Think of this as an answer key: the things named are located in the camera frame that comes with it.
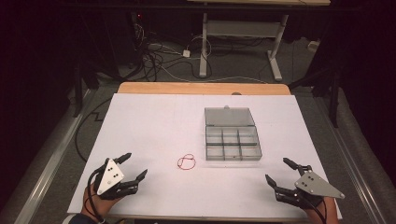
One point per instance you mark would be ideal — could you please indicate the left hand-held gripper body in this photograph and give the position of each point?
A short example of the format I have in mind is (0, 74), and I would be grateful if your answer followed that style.
(109, 178)

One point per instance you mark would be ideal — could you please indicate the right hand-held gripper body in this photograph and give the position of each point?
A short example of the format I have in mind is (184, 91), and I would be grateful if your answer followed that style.
(314, 186)

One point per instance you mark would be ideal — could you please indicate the clear plastic compartment box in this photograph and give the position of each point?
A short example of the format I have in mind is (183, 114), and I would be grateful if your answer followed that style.
(232, 134)

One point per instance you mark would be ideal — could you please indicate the person's right hand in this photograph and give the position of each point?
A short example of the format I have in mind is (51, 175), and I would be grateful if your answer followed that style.
(320, 212)

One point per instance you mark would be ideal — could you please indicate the person's left hand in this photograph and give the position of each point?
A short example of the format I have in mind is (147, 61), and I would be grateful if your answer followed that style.
(97, 206)

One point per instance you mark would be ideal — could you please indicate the white table mat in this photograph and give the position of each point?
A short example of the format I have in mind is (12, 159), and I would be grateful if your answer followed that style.
(162, 130)

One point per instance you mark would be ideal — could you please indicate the black metal stand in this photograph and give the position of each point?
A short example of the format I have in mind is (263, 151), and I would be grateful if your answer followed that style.
(330, 90)
(79, 84)

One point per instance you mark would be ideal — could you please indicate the wooden table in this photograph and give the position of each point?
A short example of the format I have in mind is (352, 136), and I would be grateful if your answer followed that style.
(202, 88)

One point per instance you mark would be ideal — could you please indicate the white power adapter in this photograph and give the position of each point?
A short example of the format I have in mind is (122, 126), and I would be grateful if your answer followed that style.
(186, 53)

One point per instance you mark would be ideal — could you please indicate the white metal desk frame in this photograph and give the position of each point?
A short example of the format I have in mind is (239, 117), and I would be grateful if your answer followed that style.
(241, 29)

